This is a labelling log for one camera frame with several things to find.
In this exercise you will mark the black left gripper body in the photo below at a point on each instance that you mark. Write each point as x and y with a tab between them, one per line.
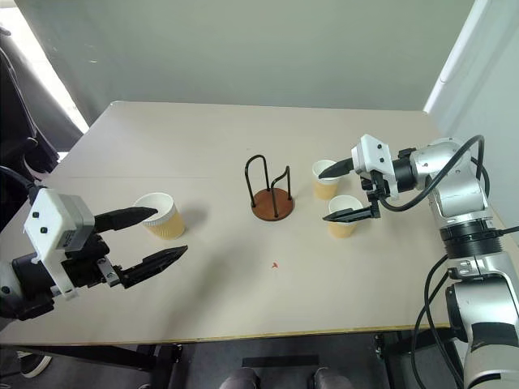
83	267

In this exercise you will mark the ribbed kraft paper cup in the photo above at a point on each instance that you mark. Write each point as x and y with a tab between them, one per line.
342	230
324	189
168	225

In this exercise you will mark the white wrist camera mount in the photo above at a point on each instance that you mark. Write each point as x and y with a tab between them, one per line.
52	219
373	156

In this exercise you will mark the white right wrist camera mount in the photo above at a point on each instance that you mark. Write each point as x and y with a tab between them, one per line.
373	156

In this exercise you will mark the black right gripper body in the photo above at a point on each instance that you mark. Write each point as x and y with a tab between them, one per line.
376	190

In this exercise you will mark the white board panel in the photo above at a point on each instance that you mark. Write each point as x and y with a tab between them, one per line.
474	69

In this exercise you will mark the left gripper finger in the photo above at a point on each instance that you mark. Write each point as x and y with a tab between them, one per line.
121	217
154	263

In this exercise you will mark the flat black bar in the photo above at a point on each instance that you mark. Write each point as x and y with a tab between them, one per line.
280	361

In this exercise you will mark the dark rounded shape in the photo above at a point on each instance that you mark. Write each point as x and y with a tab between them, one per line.
332	379
240	379

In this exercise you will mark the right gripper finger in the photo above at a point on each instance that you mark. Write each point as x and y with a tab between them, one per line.
338	169
350	215

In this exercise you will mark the black and white sneaker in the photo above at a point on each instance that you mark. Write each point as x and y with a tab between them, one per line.
34	364

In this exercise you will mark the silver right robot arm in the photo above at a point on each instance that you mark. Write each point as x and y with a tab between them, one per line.
466	194

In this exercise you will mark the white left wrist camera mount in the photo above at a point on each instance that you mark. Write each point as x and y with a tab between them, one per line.
52	219

